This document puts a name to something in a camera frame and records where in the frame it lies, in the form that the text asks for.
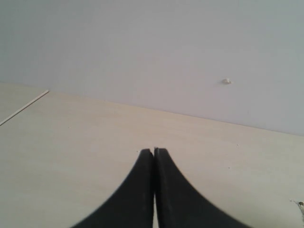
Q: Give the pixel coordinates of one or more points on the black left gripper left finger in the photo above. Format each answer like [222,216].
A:
[132,204]

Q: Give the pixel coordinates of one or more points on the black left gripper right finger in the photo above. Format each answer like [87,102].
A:
[179,204]

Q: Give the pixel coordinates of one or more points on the small white wall plug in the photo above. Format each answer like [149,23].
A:
[226,81]

